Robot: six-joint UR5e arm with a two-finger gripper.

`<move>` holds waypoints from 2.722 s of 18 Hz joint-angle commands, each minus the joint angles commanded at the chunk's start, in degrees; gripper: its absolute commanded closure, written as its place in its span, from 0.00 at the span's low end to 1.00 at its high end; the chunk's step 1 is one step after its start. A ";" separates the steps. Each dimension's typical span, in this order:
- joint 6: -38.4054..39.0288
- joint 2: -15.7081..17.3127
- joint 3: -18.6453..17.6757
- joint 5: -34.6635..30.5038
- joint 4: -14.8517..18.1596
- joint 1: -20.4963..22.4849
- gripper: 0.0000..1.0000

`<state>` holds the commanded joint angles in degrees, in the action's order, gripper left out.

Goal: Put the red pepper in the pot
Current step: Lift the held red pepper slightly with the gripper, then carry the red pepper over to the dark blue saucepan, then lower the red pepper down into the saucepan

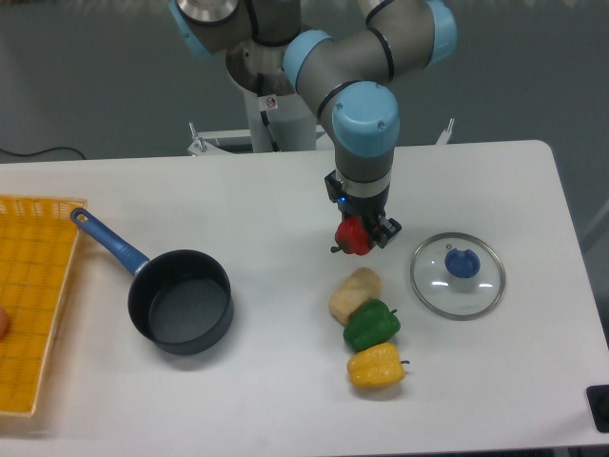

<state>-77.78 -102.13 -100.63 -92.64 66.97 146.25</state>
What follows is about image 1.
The dark pot with blue handle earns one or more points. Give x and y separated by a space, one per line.
181 300

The orange object in basket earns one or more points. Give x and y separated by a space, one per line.
4 323

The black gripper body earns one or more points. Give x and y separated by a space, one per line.
364 199

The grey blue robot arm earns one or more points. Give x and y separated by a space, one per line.
297 81

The red bell pepper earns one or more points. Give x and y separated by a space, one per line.
351 237

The beige bread loaf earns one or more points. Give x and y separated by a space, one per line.
362 285

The green bell pepper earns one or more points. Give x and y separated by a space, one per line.
372 324

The black device at table corner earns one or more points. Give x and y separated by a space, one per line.
598 399

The yellow plastic basket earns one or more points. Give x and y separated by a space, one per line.
38 240

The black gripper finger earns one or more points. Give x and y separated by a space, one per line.
381 230

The white clamp bracket right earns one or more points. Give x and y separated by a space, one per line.
446 134

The glass lid with blue knob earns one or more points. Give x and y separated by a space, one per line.
457 276

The yellow bell pepper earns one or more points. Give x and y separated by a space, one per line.
376 367

